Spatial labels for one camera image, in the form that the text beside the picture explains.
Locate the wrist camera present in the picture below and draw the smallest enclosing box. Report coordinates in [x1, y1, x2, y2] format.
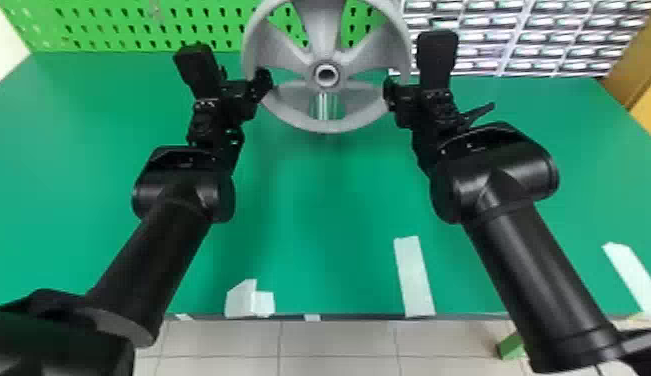
[172, 43, 225, 101]
[416, 29, 461, 92]

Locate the grey wheel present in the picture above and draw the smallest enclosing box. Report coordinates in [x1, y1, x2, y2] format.
[240, 0, 413, 135]

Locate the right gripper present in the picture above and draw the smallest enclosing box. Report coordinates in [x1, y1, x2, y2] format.
[382, 76, 459, 129]

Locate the white drawer cabinet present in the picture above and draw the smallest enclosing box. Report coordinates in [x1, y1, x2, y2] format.
[387, 0, 651, 79]

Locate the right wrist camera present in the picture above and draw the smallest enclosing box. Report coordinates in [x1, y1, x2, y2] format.
[416, 29, 461, 92]

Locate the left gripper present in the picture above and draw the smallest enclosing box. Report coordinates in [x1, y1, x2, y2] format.
[215, 67, 275, 126]

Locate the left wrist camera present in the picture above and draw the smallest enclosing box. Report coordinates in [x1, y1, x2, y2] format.
[172, 43, 225, 101]

